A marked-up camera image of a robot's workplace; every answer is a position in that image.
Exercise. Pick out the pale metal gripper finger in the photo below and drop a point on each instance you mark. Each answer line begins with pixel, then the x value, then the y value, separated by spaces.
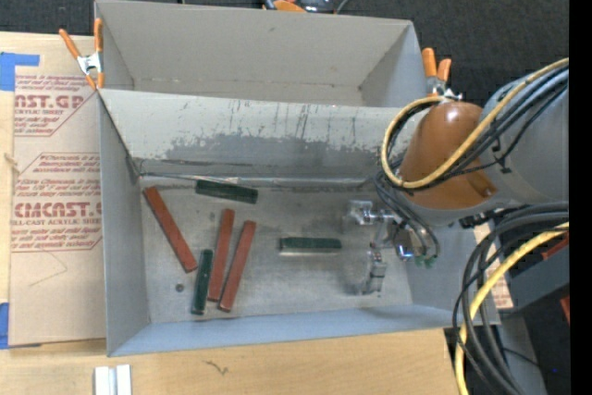
pixel 376 275
pixel 365 213

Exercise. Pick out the brown cardboard board red print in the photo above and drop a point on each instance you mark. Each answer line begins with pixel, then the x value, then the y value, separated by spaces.
pixel 55 273

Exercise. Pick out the grey metal bin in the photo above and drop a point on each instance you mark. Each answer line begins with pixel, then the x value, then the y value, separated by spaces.
pixel 287 287

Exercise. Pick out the dark green flat block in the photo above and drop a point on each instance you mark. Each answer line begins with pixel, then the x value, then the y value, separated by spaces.
pixel 226 192
pixel 310 243
pixel 202 282

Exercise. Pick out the red-brown flat block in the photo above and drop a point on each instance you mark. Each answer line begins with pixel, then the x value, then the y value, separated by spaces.
pixel 222 254
pixel 169 228
pixel 238 266

